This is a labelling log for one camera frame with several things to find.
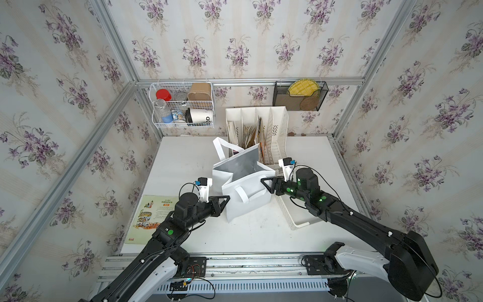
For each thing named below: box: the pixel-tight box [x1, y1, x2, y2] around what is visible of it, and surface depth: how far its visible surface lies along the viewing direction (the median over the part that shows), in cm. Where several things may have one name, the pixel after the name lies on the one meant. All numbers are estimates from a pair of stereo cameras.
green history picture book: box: [124, 194, 180, 245], surface depth 88 cm
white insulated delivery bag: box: [211, 137, 276, 223], surface depth 75 cm
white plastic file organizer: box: [225, 105, 289, 165], surface depth 103 cm
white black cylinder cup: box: [184, 107, 214, 123], surface depth 95 cm
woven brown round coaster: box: [299, 89, 320, 111], surface depth 97 cm
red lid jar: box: [155, 88, 172, 102], surface depth 93 cm
